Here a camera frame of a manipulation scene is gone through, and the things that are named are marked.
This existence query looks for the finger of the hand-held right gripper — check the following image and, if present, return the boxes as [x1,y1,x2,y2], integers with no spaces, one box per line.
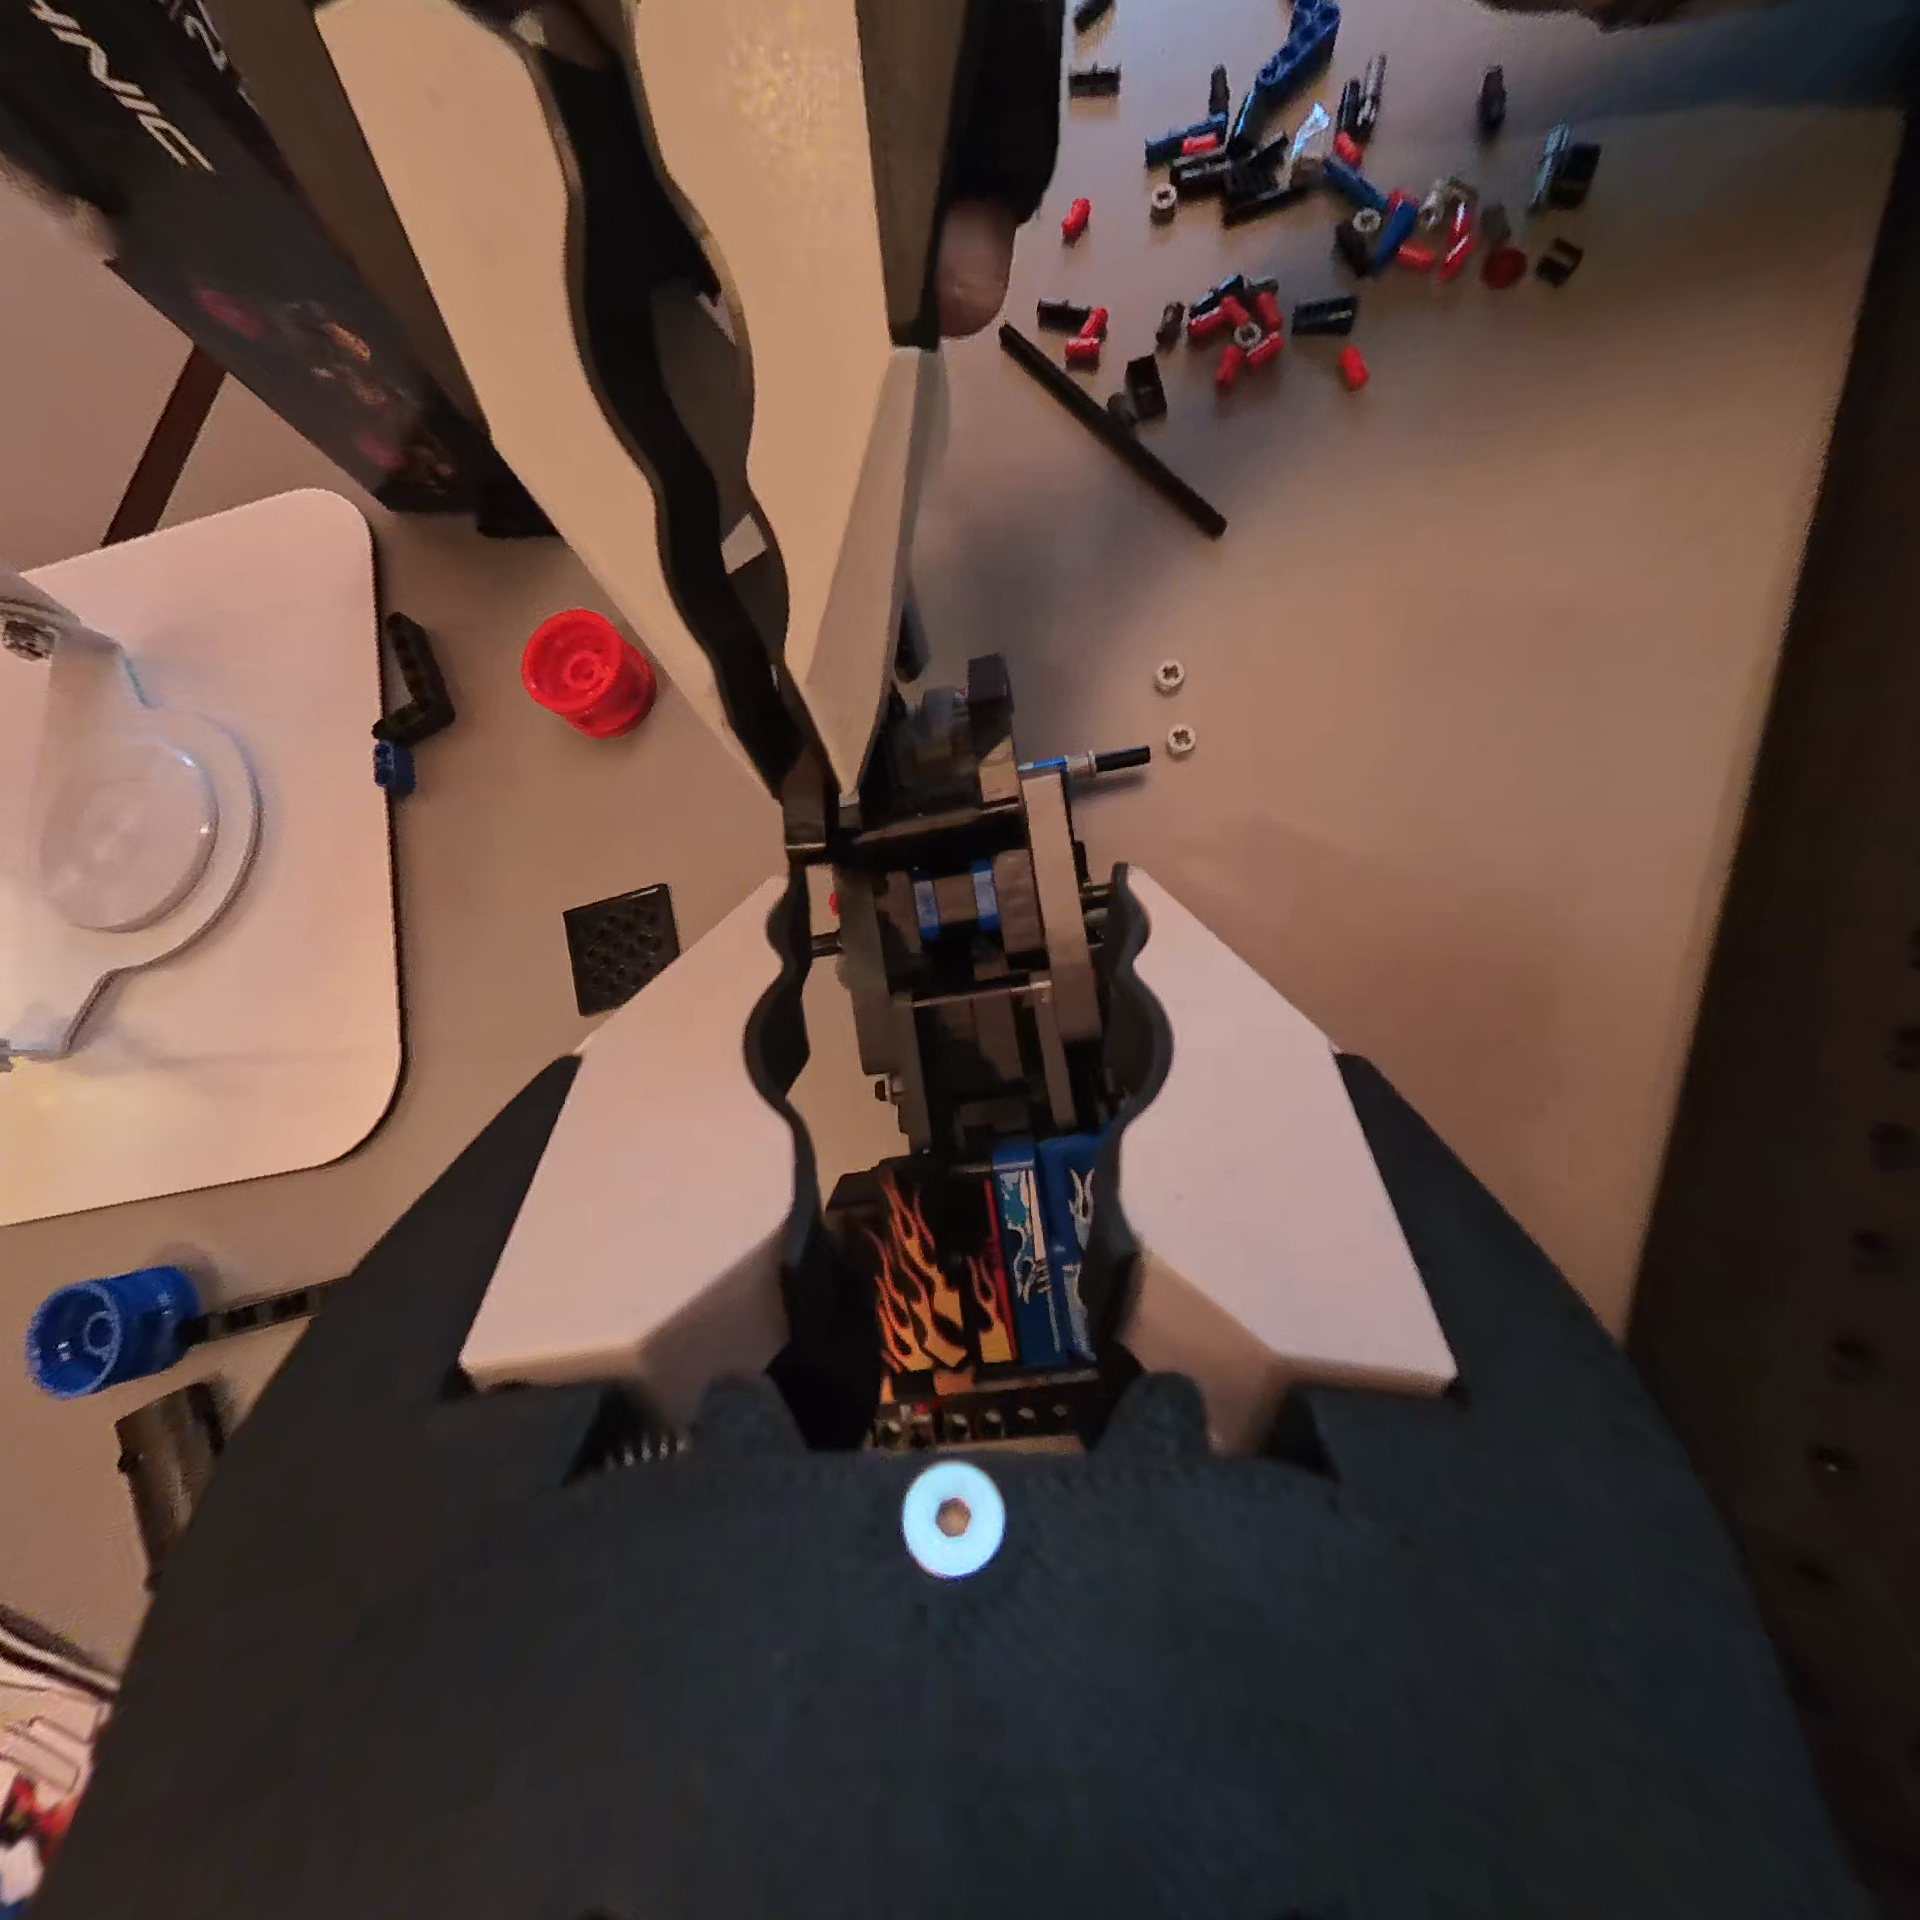
[199,0,833,855]
[627,0,960,807]

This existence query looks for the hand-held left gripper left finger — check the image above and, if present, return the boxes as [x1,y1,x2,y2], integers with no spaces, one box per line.
[452,878,827,1404]

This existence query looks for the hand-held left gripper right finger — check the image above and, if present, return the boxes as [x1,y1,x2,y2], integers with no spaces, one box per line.
[1084,861,1462,1459]

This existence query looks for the toy brick truck model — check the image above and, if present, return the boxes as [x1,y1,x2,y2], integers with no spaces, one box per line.
[779,657,1154,1451]

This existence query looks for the grey desk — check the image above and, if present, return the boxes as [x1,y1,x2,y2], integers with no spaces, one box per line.
[0,0,1888,1651]

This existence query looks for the person's right hand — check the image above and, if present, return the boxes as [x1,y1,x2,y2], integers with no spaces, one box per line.
[938,199,1030,338]

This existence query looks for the black holed square plate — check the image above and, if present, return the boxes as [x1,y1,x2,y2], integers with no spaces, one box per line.
[561,884,681,1017]

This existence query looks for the dark printed toy box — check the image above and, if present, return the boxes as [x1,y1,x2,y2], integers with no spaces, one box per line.
[0,0,500,521]

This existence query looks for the long black axle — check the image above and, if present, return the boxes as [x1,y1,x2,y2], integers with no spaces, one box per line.
[998,321,1232,538]

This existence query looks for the black brick beam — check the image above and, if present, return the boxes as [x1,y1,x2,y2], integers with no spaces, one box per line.
[187,1285,340,1339]

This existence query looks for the scattered small brick parts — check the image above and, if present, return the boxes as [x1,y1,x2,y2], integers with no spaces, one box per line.
[1038,0,1605,430]

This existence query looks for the black L-shaped beam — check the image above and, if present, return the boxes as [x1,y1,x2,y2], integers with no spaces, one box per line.
[367,614,461,748]

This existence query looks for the red toy wheel hub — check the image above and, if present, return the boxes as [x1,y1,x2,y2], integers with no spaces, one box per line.
[523,606,657,739]

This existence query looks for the white book stand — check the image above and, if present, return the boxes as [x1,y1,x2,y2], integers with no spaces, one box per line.
[0,486,403,1227]

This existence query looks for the blue toy wheel hub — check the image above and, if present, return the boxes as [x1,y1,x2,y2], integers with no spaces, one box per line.
[24,1268,207,1398]

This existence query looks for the black perforated panel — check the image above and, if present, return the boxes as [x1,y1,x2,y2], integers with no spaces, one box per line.
[1631,92,1920,1920]

